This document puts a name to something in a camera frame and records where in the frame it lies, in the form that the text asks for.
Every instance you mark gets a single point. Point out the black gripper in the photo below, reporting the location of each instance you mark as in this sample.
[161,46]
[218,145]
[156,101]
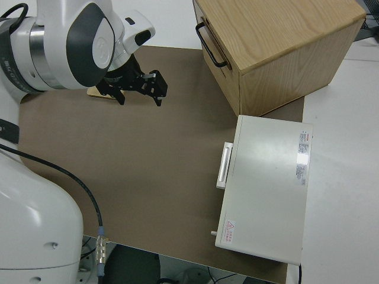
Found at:
[130,80]

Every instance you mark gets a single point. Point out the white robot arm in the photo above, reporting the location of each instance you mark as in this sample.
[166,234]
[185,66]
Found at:
[35,207]

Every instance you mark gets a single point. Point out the wooden mug tree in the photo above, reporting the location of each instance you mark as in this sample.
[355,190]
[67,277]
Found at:
[93,92]

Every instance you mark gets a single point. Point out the brown table mat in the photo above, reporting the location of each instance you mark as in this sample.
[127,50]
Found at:
[148,162]

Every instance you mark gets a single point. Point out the wooden box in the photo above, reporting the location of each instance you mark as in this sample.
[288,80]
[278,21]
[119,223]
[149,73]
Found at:
[281,44]

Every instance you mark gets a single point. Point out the white toaster oven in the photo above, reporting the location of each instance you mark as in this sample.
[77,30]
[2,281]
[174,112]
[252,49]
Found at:
[266,183]

